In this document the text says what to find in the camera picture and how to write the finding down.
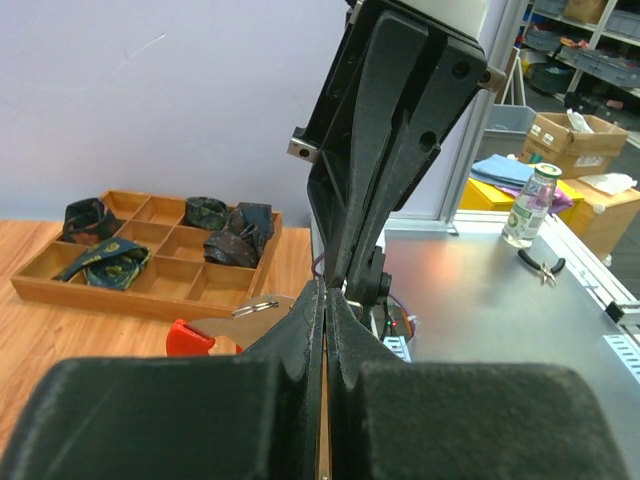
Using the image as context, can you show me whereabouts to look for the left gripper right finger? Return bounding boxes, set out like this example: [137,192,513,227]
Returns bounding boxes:
[325,289,629,479]

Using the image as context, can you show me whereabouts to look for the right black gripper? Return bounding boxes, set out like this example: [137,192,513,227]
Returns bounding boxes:
[291,1,490,300]

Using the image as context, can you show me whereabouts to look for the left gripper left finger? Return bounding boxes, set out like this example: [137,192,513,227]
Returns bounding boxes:
[1,280,326,479]

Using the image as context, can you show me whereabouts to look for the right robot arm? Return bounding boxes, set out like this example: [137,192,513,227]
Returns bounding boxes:
[288,0,505,310]

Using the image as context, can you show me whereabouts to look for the grey plastic crate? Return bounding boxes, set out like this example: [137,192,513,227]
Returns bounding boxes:
[475,104,537,161]

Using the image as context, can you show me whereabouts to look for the blue folded cloth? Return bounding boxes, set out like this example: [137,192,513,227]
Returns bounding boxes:
[470,154,534,189]

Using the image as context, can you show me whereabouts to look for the yellow storage bin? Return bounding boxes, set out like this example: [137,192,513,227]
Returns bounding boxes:
[459,178,591,229]

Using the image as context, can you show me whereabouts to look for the cardboard box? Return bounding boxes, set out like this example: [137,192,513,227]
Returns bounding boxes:
[518,112,629,179]

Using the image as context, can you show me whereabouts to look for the dark brown dotted necktie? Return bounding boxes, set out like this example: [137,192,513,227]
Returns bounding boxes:
[203,202,275,268]

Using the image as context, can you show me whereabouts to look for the wooden compartment tray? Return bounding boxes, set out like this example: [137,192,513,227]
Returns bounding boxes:
[11,190,282,322]

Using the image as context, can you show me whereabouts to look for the clear plastic bottle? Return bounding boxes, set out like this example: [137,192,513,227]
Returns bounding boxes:
[501,163,562,248]

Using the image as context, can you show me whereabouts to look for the dark patterned necktie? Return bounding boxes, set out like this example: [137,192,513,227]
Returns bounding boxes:
[53,237,152,291]

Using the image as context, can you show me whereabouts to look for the green patterned rolled necktie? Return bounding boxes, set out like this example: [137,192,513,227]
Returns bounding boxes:
[183,196,230,231]

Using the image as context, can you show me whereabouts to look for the dark rolled necktie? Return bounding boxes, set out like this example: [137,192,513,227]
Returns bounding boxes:
[62,197,122,246]

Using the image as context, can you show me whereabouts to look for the black handled pliers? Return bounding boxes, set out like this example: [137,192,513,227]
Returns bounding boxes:
[517,249,566,286]

